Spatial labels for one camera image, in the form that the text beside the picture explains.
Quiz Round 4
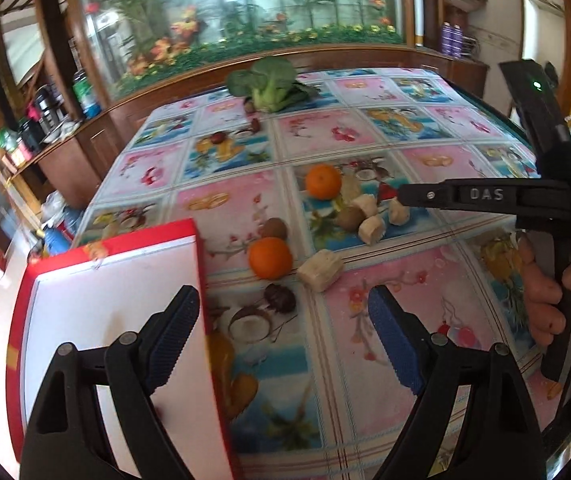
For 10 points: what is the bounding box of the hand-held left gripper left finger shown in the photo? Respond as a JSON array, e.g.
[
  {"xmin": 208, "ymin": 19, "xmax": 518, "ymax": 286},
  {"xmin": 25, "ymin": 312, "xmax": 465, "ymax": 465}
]
[{"xmin": 19, "ymin": 285, "xmax": 201, "ymax": 480}]

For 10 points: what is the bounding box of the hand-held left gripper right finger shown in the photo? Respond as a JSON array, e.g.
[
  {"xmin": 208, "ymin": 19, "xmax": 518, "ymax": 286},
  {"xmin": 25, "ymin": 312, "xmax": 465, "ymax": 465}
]
[{"xmin": 368, "ymin": 285, "xmax": 549, "ymax": 480}]

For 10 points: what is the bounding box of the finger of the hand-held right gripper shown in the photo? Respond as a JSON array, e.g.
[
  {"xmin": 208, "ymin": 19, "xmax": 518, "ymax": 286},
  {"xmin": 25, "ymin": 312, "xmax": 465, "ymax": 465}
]
[{"xmin": 398, "ymin": 178, "xmax": 571, "ymax": 217}]

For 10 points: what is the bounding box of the pale banana piece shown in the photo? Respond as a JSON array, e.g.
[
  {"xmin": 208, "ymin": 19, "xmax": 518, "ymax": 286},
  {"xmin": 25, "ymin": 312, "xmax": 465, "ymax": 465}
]
[
  {"xmin": 358, "ymin": 216, "xmax": 386, "ymax": 246},
  {"xmin": 353, "ymin": 195, "xmax": 379, "ymax": 217},
  {"xmin": 388, "ymin": 199, "xmax": 411, "ymax": 226}
]

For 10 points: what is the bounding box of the red cardboard box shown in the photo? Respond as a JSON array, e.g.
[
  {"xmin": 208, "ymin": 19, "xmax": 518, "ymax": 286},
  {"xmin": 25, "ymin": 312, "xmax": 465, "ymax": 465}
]
[{"xmin": 6, "ymin": 218, "xmax": 243, "ymax": 480}]

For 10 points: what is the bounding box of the large pale fruit block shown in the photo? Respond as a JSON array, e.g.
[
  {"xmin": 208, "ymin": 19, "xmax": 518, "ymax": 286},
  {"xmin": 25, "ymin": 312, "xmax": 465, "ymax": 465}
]
[{"xmin": 297, "ymin": 249, "xmax": 345, "ymax": 292}]

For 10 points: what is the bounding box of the pale translucent fruit piece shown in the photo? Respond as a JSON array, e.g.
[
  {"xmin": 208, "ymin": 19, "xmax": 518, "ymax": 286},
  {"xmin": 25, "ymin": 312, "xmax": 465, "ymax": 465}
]
[{"xmin": 339, "ymin": 175, "xmax": 361, "ymax": 201}]

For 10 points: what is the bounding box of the dark red fruit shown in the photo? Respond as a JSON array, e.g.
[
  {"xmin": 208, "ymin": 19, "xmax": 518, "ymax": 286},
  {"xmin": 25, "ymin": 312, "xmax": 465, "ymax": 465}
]
[{"xmin": 264, "ymin": 284, "xmax": 297, "ymax": 313}]

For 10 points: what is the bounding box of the brown kiwi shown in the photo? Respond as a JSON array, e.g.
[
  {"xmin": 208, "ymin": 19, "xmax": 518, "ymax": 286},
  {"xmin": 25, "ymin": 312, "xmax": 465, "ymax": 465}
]
[
  {"xmin": 259, "ymin": 217, "xmax": 287, "ymax": 240},
  {"xmin": 335, "ymin": 206, "xmax": 365, "ymax": 232}
]

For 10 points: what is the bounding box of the orange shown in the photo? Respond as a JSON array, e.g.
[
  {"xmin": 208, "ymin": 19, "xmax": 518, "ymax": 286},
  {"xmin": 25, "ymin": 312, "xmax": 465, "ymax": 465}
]
[
  {"xmin": 305, "ymin": 163, "xmax": 342, "ymax": 200},
  {"xmin": 248, "ymin": 236, "xmax": 293, "ymax": 280}
]

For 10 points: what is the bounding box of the person's right hand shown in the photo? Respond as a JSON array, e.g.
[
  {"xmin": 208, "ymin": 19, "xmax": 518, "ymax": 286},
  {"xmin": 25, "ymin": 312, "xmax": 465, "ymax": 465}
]
[{"xmin": 517, "ymin": 234, "xmax": 571, "ymax": 348}]

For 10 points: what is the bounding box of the white plastic bag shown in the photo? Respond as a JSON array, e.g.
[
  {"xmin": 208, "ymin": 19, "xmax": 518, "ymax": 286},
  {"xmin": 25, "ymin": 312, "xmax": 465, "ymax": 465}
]
[{"xmin": 40, "ymin": 191, "xmax": 68, "ymax": 226}]

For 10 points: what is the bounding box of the wooden sideboard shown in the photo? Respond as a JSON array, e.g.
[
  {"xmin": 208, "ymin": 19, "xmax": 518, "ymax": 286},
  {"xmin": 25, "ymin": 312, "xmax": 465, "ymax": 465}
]
[{"xmin": 2, "ymin": 105, "xmax": 131, "ymax": 211}]

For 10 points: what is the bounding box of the green broccoli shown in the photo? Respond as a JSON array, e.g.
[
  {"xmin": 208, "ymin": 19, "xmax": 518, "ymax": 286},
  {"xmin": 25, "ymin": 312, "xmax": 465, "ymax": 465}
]
[{"xmin": 226, "ymin": 57, "xmax": 321, "ymax": 113}]

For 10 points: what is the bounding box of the white bowl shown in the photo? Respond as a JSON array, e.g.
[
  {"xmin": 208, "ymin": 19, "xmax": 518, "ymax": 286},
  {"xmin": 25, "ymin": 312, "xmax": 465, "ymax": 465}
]
[{"xmin": 48, "ymin": 122, "xmax": 83, "ymax": 143}]

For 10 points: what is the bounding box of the black flask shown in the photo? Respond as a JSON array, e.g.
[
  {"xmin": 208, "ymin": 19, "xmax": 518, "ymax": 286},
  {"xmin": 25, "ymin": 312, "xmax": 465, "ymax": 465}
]
[{"xmin": 18, "ymin": 119, "xmax": 46, "ymax": 152}]

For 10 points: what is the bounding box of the green plastic bottle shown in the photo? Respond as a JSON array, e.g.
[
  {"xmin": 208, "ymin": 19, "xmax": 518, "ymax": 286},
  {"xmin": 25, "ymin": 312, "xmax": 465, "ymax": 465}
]
[{"xmin": 72, "ymin": 71, "xmax": 102, "ymax": 120}]

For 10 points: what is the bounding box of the black thermos jug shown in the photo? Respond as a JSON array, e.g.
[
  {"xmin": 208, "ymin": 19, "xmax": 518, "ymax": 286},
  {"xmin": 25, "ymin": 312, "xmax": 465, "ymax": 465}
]
[{"xmin": 32, "ymin": 85, "xmax": 66, "ymax": 128}]

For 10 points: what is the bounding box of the glass flower partition panel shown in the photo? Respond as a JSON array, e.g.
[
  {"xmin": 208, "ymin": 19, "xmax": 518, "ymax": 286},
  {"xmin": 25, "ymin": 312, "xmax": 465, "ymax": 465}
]
[{"xmin": 62, "ymin": 0, "xmax": 413, "ymax": 103}]

